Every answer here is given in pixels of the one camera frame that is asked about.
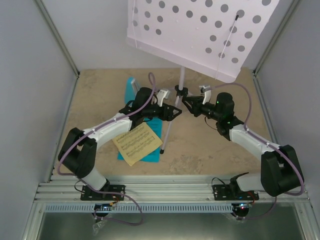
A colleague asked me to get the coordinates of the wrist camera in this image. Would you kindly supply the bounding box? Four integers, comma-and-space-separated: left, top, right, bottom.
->
156, 89, 171, 107
199, 85, 212, 105

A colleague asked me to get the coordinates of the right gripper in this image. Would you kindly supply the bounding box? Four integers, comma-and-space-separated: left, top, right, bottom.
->
182, 96, 222, 122

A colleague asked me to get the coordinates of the aluminium frame post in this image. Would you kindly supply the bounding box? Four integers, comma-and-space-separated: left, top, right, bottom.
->
33, 0, 80, 78
252, 0, 301, 77

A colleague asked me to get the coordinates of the right aluminium frame post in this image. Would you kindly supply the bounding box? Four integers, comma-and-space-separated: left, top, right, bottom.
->
252, 0, 301, 77

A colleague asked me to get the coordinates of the blue metronome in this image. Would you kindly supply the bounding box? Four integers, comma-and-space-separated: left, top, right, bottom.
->
124, 77, 141, 104

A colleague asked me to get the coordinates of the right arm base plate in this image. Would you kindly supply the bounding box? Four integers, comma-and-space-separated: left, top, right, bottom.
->
212, 184, 260, 201

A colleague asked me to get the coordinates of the grey cable duct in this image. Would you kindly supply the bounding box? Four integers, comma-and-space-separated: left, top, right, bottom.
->
44, 203, 233, 214

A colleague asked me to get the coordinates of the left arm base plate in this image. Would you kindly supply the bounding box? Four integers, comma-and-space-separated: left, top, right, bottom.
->
80, 184, 126, 202

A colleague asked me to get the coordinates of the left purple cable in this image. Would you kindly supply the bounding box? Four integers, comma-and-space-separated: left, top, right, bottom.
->
57, 72, 158, 226

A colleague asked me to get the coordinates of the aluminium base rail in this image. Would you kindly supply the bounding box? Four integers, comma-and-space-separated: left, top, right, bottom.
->
33, 174, 311, 204

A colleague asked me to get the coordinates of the white tripod music stand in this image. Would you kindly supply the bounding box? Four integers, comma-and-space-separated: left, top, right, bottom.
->
159, 66, 188, 155

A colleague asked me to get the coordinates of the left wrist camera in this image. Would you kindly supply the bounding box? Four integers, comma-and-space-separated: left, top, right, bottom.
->
156, 89, 171, 107

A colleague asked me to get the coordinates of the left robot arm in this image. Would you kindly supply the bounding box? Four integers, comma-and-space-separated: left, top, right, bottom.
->
58, 87, 182, 200

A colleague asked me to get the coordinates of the left aluminium frame post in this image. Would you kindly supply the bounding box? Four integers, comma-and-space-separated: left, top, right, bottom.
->
33, 0, 80, 78

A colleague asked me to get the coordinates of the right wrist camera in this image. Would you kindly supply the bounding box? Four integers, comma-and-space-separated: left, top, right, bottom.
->
199, 85, 212, 105

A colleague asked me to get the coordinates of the yellow music sheet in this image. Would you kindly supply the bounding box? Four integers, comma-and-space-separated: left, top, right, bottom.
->
112, 122, 163, 167

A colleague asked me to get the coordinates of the white perforated stand desk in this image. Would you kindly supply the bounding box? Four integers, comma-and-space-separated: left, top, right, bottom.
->
126, 0, 279, 83

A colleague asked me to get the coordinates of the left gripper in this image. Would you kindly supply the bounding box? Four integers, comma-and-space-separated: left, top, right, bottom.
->
143, 103, 182, 122

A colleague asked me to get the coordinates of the blue music sheet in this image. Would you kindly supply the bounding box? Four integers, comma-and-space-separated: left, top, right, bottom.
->
112, 119, 163, 166

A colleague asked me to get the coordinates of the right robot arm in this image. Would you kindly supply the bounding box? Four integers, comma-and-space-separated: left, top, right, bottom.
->
182, 92, 304, 200

